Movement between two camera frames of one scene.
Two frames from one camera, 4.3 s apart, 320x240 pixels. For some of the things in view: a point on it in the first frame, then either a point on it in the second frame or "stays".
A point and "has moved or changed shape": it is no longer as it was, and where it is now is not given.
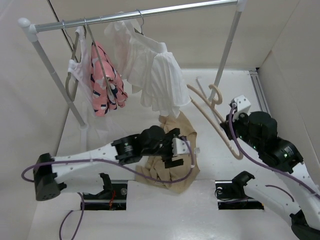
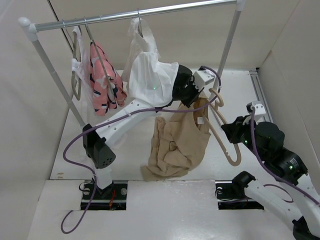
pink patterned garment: (101, 99) stays
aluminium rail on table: (259, 92) stays
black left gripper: (168, 159) -> (196, 94)
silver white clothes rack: (237, 7) stays
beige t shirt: (155, 165) has moved or changed shape
